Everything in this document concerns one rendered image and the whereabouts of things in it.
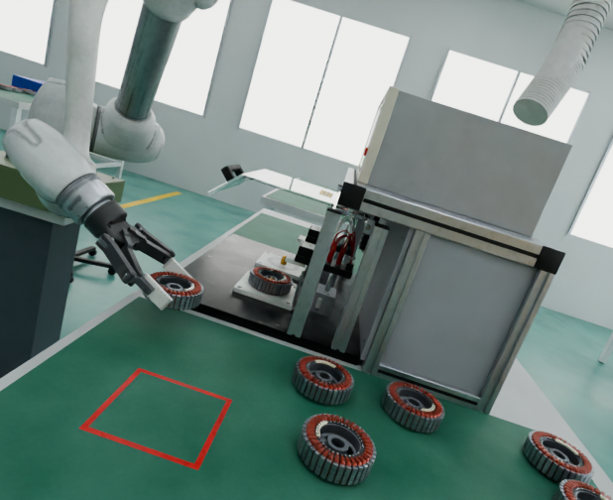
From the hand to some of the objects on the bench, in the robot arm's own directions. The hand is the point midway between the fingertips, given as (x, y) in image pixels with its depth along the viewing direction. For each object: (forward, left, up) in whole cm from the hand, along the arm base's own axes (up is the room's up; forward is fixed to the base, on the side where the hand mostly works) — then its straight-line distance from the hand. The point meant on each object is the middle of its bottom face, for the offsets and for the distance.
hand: (173, 288), depth 87 cm
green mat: (+38, -25, -8) cm, 46 cm away
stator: (+16, +28, -3) cm, 32 cm away
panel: (+42, +39, -4) cm, 57 cm away
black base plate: (+18, +40, -6) cm, 44 cm away
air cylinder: (+31, +27, -4) cm, 41 cm away
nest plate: (+17, +52, -3) cm, 55 cm away
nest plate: (+16, +28, -4) cm, 32 cm away
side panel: (+56, +6, -7) cm, 56 cm away
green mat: (+41, +104, -4) cm, 112 cm away
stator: (+36, -24, -8) cm, 44 cm away
